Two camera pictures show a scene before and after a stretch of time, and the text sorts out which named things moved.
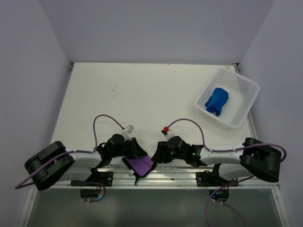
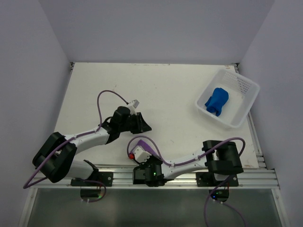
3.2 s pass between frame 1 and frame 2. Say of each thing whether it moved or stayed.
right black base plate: stayed
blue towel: stayed
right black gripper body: moved
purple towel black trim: moved
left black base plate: stayed
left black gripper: moved
